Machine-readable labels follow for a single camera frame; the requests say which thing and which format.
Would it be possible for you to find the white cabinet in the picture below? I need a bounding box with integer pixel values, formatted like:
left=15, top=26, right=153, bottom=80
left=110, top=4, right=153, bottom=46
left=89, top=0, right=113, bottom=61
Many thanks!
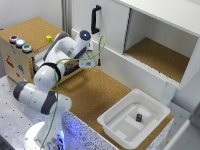
left=63, top=0, right=200, bottom=107

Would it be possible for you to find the wooden drawer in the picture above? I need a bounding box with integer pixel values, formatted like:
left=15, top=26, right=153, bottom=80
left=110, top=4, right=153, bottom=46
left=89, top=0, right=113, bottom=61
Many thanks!
left=31, top=49, right=85, bottom=83

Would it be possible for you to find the purple block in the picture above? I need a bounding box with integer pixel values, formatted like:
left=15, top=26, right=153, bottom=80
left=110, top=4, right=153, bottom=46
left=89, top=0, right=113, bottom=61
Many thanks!
left=135, top=113, right=144, bottom=122

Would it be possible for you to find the white sliding door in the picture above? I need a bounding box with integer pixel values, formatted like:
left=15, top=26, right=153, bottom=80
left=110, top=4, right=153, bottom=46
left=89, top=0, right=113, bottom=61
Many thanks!
left=71, top=0, right=131, bottom=55

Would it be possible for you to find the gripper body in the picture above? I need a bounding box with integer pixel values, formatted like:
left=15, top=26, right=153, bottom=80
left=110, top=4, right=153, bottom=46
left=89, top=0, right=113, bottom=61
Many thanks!
left=78, top=57, right=99, bottom=70

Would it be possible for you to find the blue button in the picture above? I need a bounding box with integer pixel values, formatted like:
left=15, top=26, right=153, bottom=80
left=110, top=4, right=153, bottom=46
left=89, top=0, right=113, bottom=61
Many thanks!
left=14, top=38, right=27, bottom=49

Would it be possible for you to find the yellow block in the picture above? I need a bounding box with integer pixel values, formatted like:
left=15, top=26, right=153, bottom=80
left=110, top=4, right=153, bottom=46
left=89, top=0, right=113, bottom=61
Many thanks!
left=45, top=34, right=54, bottom=43

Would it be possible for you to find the red button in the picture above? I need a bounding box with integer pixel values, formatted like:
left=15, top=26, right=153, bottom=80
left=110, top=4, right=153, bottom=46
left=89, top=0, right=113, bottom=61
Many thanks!
left=8, top=34, right=20, bottom=45

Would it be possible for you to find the green cable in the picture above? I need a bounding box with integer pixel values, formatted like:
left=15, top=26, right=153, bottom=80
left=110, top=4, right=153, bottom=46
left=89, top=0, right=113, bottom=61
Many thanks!
left=39, top=34, right=108, bottom=150

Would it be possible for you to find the black door handle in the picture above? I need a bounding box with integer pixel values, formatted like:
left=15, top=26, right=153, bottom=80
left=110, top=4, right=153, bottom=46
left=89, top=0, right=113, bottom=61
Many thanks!
left=90, top=4, right=102, bottom=35

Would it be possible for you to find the white plastic box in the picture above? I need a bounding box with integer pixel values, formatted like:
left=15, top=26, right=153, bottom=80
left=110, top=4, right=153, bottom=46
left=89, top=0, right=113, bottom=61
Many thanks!
left=96, top=88, right=172, bottom=150

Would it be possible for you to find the black drawer handle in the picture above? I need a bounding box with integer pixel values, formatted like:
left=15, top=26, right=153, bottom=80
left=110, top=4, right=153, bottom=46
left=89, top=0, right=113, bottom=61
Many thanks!
left=64, top=64, right=81, bottom=76

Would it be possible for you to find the green button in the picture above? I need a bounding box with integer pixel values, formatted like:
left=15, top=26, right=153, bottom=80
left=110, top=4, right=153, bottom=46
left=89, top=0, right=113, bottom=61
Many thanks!
left=21, top=43, right=34, bottom=54

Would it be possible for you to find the wooden drawer box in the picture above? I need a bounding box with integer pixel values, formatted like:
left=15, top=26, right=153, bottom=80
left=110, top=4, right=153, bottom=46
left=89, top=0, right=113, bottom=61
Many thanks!
left=0, top=16, right=70, bottom=84

